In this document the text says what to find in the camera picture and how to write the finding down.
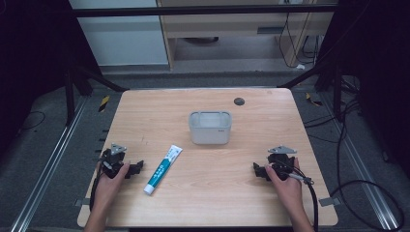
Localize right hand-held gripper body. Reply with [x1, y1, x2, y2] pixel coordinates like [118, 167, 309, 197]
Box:
[266, 145, 298, 182]

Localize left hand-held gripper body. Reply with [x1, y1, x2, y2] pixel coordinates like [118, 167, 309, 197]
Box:
[99, 142, 128, 180]

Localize white and teal toothpaste tube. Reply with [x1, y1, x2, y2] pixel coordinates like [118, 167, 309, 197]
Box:
[143, 144, 184, 196]

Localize white plastic basket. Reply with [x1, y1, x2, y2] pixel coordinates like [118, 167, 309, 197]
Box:
[188, 110, 233, 146]

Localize person's left hand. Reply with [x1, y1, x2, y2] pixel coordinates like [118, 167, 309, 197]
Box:
[94, 160, 132, 209]

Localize person's right hand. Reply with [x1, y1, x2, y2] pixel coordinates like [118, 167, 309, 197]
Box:
[264, 157, 306, 211]

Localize yellow and black tape strip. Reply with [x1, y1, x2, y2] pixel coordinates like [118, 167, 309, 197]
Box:
[98, 95, 111, 113]
[305, 92, 324, 107]

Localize black metal stand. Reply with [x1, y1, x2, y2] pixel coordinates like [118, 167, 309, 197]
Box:
[276, 59, 345, 123]
[63, 64, 130, 128]

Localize white cabinet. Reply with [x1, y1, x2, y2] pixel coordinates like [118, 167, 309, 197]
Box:
[68, 0, 169, 68]

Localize light wooden desk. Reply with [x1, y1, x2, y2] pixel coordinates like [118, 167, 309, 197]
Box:
[156, 0, 335, 71]

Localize left hand-held gripper black cable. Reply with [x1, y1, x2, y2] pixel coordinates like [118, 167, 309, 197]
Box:
[89, 159, 114, 212]

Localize hand-held gripper black cable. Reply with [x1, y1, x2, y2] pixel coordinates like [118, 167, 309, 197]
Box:
[89, 159, 114, 212]
[280, 160, 320, 232]

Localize right hand-held gripper black cable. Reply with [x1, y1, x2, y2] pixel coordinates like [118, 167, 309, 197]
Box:
[280, 160, 320, 232]

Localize grey metal table bracket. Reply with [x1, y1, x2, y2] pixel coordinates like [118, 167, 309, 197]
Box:
[73, 197, 92, 208]
[318, 196, 342, 208]

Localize long black floor cable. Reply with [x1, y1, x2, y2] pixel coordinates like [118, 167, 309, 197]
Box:
[329, 96, 406, 232]

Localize aluminium floor rail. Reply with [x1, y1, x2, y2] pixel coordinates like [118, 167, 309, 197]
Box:
[321, 92, 401, 232]
[10, 96, 89, 232]

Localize thin black floor cable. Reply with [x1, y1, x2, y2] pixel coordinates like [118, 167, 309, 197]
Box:
[18, 110, 46, 131]

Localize black hanging desk cables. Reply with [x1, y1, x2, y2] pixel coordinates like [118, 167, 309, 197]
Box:
[278, 12, 321, 70]

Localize black horizontal frame bar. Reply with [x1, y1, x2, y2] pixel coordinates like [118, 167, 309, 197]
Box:
[69, 4, 340, 18]

